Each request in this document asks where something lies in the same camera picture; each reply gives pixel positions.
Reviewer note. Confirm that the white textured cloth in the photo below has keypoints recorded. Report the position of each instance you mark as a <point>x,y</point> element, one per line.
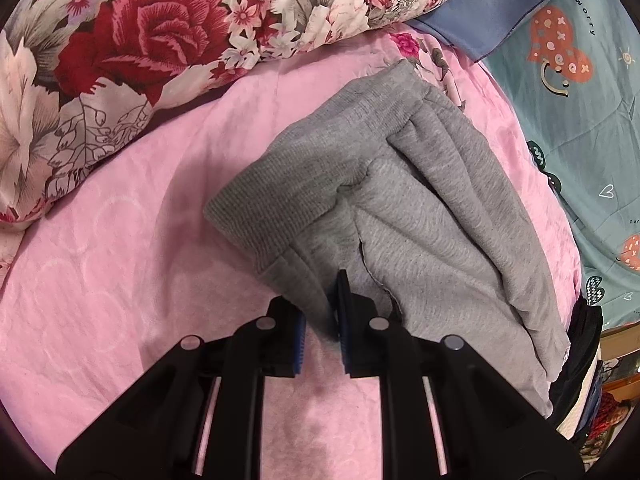
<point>569,424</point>

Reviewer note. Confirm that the blue pillow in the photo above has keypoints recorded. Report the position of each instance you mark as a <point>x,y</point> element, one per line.
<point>475,27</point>

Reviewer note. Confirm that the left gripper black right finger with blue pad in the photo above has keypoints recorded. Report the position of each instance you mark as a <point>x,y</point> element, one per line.
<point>446,413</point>

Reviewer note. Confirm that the dark blue jeans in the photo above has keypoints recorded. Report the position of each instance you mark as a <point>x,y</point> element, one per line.
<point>592,405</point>

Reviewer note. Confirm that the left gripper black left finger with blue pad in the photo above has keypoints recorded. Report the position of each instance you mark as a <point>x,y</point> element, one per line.
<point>197,412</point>

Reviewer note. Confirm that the grey sweatpants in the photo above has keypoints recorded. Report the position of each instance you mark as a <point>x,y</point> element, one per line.
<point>391,183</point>

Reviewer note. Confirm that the teal cartoon blanket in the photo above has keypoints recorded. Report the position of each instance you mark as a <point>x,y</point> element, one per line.
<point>571,72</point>

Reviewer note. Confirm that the pink floral bed sheet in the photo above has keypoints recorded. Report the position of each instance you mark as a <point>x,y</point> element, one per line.
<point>124,267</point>

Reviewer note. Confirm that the red rose floral quilt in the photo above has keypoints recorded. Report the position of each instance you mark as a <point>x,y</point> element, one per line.
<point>80,79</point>

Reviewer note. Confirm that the black folded garment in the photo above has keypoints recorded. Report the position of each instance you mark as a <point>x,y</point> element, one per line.
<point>584,333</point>

